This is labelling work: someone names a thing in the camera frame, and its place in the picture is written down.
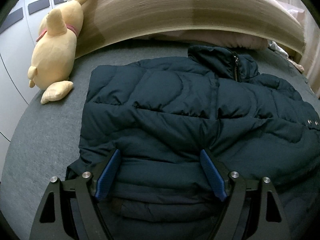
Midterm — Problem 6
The white wardrobe with dark handles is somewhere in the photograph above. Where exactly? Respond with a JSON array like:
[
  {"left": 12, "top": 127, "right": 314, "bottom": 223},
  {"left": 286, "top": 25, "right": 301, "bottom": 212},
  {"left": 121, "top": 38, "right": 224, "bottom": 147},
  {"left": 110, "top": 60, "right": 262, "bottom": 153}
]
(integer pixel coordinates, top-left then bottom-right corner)
[{"left": 0, "top": 0, "right": 73, "bottom": 156}]

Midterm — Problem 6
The pink pillow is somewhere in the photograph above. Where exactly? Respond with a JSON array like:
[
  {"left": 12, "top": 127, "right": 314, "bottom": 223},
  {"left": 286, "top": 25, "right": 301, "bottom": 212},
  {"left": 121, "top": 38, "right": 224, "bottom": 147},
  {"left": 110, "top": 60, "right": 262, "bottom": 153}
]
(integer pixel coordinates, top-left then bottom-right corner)
[{"left": 137, "top": 30, "right": 268, "bottom": 50}]

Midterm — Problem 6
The wooden bed headboard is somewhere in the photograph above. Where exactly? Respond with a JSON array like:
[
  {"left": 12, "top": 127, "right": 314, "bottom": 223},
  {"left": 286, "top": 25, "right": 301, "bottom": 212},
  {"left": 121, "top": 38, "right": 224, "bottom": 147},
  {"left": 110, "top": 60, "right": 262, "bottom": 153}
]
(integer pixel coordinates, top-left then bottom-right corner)
[{"left": 76, "top": 0, "right": 305, "bottom": 57}]

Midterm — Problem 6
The navy blue puffer jacket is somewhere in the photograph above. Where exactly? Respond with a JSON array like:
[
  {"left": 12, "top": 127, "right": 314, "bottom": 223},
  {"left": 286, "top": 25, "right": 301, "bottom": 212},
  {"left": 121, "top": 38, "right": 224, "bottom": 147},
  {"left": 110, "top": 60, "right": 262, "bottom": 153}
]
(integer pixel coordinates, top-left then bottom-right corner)
[{"left": 67, "top": 46, "right": 319, "bottom": 239}]

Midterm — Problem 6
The yellow plush toy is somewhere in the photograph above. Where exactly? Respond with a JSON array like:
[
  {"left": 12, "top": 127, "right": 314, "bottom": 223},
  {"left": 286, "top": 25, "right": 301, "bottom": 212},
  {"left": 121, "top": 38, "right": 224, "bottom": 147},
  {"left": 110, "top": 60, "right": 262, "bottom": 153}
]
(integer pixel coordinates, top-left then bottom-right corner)
[{"left": 27, "top": 0, "right": 88, "bottom": 105}]

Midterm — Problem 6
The clutter pile beside bed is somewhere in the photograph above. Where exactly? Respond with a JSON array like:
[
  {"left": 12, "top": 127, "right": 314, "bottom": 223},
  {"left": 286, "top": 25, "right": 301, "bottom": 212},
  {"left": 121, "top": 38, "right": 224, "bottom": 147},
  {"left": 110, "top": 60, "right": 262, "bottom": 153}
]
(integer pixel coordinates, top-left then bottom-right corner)
[{"left": 268, "top": 0, "right": 307, "bottom": 74}]

